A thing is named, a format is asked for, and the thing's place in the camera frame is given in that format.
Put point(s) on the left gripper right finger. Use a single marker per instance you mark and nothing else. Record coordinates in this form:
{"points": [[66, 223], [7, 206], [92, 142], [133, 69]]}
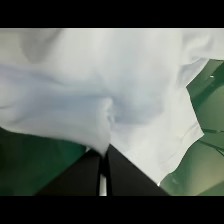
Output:
{"points": [[131, 176]]}

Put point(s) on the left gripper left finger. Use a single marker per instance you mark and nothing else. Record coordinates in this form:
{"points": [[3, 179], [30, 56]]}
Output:
{"points": [[78, 178]]}

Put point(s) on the white shirt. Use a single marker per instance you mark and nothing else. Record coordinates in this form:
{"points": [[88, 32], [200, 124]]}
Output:
{"points": [[100, 83]]}

